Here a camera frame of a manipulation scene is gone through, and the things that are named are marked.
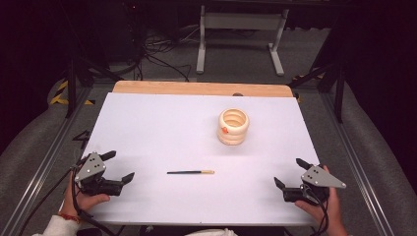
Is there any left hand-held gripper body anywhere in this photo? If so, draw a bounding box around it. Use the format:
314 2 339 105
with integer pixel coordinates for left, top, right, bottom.
74 151 125 198

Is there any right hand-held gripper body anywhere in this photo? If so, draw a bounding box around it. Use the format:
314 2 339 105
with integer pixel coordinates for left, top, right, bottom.
282 164 347 207

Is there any black paintbrush with wooden end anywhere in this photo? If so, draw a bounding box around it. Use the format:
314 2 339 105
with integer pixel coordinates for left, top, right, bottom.
166 169 216 176

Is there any ringed wooden brush holder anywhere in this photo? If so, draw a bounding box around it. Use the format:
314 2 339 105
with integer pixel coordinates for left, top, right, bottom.
216 107 251 147

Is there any person's right hand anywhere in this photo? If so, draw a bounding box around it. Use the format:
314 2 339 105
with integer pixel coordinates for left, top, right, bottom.
294 164 345 228

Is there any person's left hand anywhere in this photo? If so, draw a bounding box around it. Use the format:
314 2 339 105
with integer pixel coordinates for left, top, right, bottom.
60 177 111 219

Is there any white table cover sheet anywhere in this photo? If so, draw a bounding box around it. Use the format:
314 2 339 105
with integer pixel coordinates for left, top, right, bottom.
58 91 324 227

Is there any person's white clothing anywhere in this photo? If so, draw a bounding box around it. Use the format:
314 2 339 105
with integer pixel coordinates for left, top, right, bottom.
184 228 238 236

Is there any aluminium floor rail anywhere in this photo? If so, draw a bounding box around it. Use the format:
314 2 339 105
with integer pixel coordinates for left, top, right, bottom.
0 88 94 236
318 92 396 236

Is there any left hand-held gripper black cable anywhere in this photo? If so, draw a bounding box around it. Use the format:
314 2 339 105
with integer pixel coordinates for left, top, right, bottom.
70 165 120 236

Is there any thin black floor cable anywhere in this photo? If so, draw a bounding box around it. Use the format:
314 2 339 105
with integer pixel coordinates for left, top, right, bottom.
18 168 74 236

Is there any orange bracelet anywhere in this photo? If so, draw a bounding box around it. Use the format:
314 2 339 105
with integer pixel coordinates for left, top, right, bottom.
57 211 82 225

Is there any tangle of black floor cables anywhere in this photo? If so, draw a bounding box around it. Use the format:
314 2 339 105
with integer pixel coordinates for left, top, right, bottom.
136 24 202 83

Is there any white metal desk frame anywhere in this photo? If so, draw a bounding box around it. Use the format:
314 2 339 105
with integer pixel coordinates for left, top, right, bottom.
195 4 290 78

